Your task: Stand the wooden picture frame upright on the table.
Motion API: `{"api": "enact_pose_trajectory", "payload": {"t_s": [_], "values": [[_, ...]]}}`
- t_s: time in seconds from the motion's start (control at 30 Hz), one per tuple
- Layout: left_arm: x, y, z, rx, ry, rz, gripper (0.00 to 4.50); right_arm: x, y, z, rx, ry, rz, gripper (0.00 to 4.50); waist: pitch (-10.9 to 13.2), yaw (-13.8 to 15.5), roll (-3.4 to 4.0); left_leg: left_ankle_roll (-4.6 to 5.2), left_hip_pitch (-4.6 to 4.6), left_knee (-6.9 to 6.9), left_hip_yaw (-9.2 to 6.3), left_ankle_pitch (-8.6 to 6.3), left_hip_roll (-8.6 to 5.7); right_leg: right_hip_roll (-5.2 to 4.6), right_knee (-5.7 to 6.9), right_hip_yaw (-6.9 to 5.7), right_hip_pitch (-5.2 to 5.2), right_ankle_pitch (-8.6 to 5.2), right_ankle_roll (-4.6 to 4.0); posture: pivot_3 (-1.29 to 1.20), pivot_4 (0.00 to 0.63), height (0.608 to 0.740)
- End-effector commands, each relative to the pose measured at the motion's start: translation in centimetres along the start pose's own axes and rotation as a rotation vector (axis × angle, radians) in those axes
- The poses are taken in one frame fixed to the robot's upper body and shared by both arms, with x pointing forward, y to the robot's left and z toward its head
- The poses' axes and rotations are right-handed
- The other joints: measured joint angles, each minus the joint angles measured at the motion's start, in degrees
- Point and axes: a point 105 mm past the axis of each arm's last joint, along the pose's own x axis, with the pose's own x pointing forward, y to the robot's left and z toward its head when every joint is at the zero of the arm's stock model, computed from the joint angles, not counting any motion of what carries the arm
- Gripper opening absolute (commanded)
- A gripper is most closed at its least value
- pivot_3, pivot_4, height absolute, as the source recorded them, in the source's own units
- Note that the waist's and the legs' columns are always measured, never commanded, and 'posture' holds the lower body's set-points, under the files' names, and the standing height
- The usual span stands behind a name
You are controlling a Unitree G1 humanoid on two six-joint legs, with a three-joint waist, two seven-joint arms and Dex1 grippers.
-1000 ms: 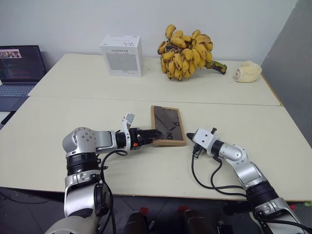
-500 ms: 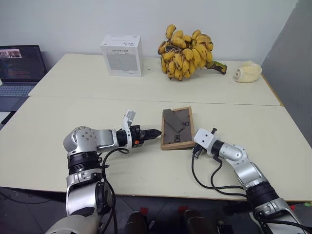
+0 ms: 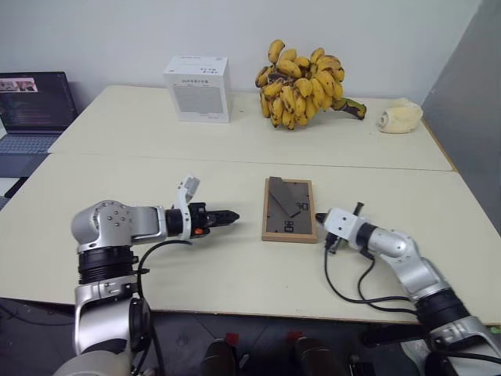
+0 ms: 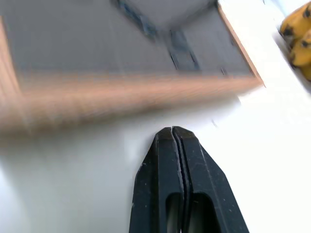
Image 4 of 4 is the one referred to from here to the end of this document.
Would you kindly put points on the wooden tray with grey lining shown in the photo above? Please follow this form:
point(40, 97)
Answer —
point(102, 65)

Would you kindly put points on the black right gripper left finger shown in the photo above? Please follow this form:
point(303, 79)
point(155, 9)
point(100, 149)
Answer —
point(155, 174)

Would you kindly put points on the yellow banana bunch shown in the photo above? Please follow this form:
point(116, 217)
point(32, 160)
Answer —
point(299, 40)

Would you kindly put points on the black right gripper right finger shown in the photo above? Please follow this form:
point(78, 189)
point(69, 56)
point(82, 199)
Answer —
point(209, 179)

